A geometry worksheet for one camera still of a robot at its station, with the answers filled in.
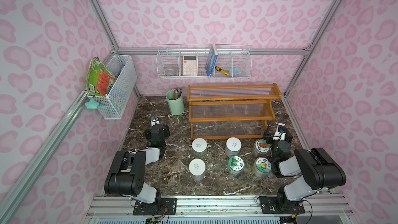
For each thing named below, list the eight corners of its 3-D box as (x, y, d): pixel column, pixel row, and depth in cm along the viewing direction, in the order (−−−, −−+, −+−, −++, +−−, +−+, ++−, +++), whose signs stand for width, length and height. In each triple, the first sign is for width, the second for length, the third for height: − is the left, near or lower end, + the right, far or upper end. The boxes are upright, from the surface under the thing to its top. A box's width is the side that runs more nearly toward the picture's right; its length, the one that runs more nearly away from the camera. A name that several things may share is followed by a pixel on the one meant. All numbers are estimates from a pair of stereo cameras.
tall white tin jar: (225, 157, 90) (227, 150, 83) (224, 145, 96) (226, 137, 88) (239, 157, 90) (242, 150, 83) (237, 145, 96) (240, 137, 88)
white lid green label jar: (192, 159, 90) (191, 152, 83) (193, 145, 96) (192, 137, 88) (207, 159, 90) (207, 151, 83) (207, 145, 96) (207, 137, 88)
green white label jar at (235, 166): (228, 176, 84) (230, 170, 77) (226, 162, 89) (228, 155, 82) (242, 176, 84) (245, 170, 77) (240, 162, 89) (243, 155, 82)
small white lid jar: (190, 181, 83) (188, 175, 75) (190, 165, 88) (189, 158, 80) (206, 181, 83) (206, 175, 75) (205, 165, 88) (205, 158, 80)
